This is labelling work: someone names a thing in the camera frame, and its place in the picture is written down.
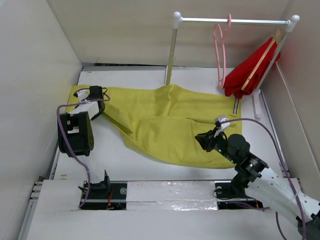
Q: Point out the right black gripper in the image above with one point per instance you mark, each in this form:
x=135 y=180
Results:
x=206 y=139

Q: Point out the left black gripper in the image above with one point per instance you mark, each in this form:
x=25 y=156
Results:
x=92 y=118

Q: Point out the yellow-green trousers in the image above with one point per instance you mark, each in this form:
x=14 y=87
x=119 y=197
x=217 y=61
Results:
x=163 y=122

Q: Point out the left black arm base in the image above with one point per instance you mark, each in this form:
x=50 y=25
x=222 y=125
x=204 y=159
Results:
x=104 y=195

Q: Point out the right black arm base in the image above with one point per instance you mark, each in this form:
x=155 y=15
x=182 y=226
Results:
x=231 y=194

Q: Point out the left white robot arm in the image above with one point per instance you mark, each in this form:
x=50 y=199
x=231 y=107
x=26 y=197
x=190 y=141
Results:
x=76 y=138

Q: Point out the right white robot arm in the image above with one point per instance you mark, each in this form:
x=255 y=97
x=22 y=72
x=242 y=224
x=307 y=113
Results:
x=257 y=180

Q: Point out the pink plastic clothes hanger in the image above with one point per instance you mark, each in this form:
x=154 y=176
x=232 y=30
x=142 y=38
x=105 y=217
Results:
x=219 y=36

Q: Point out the red shorts on hanger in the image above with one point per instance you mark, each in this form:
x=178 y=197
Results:
x=237 y=77

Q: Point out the wooden clothes hanger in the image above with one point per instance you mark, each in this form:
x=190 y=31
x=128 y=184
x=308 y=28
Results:
x=275 y=37

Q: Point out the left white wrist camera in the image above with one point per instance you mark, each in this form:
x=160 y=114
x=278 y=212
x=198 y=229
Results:
x=81 y=95

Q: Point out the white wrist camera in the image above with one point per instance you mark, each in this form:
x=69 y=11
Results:
x=221 y=124
x=81 y=95

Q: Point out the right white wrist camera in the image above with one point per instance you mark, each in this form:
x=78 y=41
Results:
x=221 y=124

